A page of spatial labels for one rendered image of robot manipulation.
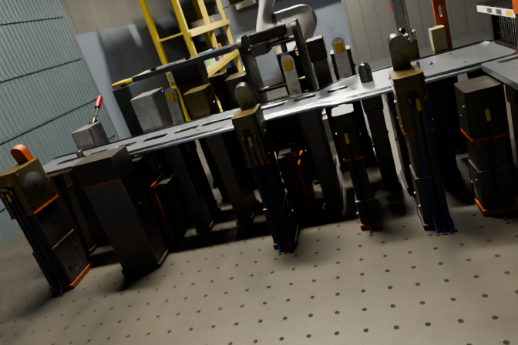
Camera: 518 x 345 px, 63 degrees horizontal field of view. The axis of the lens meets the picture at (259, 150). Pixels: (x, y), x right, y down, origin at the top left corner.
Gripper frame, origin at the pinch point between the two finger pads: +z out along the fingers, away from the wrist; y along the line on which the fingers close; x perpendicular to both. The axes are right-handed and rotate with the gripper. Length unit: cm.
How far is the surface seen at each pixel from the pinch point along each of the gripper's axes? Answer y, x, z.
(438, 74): 10, 46, 30
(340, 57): -11.0, 20.7, 24.5
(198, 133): 19.1, -13.4, 30.3
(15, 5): -192, -296, -62
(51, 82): -191, -295, 11
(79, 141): 10, -66, 28
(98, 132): 4, -62, 28
